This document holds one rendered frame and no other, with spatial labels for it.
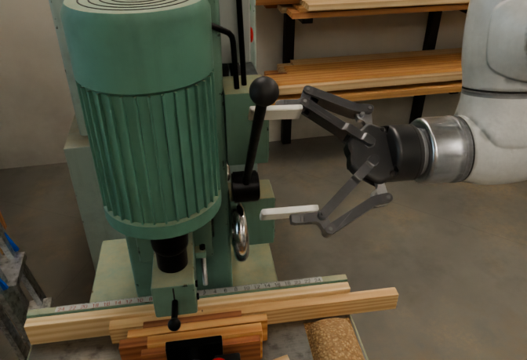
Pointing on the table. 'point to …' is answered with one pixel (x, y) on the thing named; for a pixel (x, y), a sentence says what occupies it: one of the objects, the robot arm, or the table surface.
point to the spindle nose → (171, 253)
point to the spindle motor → (148, 103)
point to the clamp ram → (194, 348)
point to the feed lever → (242, 182)
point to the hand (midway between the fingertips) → (263, 162)
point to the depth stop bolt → (202, 261)
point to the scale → (197, 292)
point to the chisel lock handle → (174, 317)
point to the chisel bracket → (176, 286)
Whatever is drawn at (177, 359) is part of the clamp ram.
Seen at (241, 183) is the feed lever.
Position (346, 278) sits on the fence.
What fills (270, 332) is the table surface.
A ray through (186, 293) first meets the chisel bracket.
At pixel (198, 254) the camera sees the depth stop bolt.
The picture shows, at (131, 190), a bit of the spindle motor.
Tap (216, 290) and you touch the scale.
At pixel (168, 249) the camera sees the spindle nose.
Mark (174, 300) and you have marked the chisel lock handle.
